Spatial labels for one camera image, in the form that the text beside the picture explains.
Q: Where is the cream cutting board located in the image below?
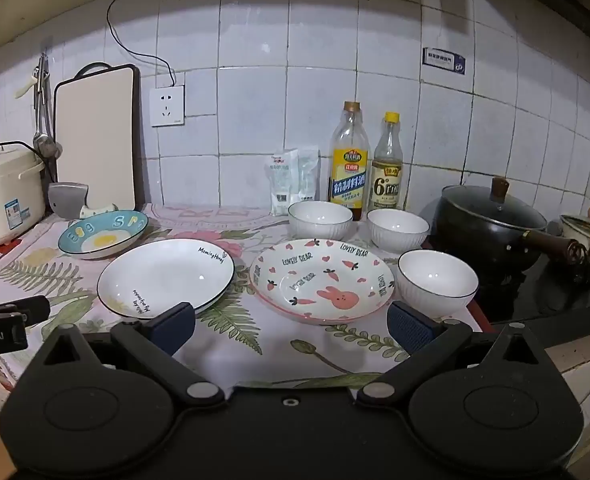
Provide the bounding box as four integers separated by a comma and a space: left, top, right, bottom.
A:
53, 62, 142, 212

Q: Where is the pale label vinegar bottle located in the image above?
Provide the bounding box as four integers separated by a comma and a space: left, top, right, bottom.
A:
368, 112, 406, 212

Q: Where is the black power cable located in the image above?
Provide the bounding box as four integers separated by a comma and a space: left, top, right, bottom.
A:
106, 0, 178, 89

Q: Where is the white ribbed bowl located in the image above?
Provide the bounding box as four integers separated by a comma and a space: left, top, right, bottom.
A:
288, 201, 354, 242
366, 208, 430, 254
397, 250, 480, 318

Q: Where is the white seasoning packet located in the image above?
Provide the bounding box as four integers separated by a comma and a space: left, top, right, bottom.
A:
266, 150, 300, 217
297, 146, 320, 206

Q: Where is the hanging white handled utensil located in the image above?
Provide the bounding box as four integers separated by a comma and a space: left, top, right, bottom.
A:
16, 66, 43, 100

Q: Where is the yellow label cooking wine bottle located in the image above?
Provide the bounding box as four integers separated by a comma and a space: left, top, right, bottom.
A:
329, 101, 370, 222

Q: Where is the pink rabbit print plate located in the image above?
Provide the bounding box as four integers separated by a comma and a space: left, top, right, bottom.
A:
249, 238, 396, 326

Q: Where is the blue and white wall sticker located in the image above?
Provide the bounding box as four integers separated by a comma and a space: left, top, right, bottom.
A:
422, 47, 466, 76

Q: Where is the cream rice cooker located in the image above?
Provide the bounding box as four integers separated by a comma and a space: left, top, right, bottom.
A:
0, 142, 46, 247

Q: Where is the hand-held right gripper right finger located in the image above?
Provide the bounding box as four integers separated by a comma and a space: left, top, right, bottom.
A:
357, 301, 570, 407

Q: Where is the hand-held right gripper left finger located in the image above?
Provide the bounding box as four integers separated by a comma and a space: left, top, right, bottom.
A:
17, 301, 224, 408

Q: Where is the white plate with black rim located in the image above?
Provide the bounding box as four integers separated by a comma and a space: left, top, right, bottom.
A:
97, 238, 236, 319

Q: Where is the black induction cooktop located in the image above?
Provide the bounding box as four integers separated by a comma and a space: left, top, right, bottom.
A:
421, 200, 590, 323

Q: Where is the black pot with glass lid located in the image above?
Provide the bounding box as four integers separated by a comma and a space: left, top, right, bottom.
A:
434, 176, 588, 273

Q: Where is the steel cleaver with cream handle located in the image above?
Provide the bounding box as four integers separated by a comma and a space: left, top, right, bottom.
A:
48, 182, 118, 221

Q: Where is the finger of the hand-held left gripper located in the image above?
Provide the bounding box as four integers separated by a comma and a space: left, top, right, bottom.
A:
0, 295, 52, 323

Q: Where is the blue fried egg plate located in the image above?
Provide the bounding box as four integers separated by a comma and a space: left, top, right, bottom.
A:
57, 210, 150, 260

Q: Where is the white wall socket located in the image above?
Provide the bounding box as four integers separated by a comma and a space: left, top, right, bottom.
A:
150, 85, 186, 128

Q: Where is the small cream pot with lid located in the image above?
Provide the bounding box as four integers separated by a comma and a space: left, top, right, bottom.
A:
560, 206, 590, 266

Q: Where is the hanging steel ladle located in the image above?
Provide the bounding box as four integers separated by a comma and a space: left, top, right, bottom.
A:
32, 55, 63, 161

